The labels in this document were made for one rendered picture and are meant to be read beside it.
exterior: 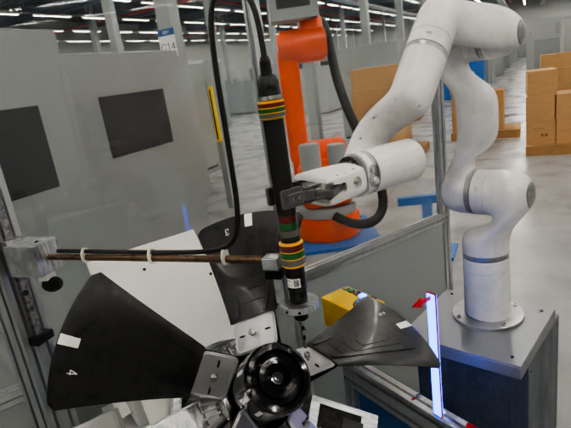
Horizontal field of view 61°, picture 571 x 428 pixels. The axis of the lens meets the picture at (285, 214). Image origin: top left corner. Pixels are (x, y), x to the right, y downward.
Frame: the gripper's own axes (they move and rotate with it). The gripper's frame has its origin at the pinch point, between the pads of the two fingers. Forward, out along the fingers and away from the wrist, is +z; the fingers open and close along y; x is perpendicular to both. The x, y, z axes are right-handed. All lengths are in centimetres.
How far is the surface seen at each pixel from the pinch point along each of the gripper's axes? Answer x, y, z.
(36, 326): -30, 55, 39
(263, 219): -8.7, 17.5, -5.3
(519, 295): -149, 107, -250
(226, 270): -16.6, 17.3, 5.1
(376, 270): -62, 70, -84
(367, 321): -32.4, 2.8, -18.1
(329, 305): -45, 34, -31
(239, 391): -29.7, -2.0, 15.3
